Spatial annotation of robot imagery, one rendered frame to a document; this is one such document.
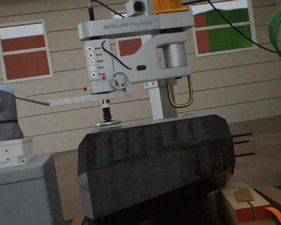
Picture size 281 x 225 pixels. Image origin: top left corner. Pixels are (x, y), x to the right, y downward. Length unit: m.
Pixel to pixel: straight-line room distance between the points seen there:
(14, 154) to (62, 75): 7.19
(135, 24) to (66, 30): 6.21
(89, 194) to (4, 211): 0.96
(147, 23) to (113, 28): 0.28
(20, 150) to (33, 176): 0.15
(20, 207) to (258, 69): 8.73
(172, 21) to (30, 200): 1.88
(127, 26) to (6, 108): 1.40
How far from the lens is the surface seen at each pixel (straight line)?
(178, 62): 2.91
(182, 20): 2.96
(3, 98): 1.78
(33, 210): 1.67
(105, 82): 2.74
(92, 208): 2.56
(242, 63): 9.68
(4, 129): 1.76
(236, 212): 2.48
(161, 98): 3.49
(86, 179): 2.51
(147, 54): 2.84
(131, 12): 3.67
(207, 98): 9.27
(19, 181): 1.65
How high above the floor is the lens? 1.09
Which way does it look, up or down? 3 degrees down
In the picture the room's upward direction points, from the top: 9 degrees counter-clockwise
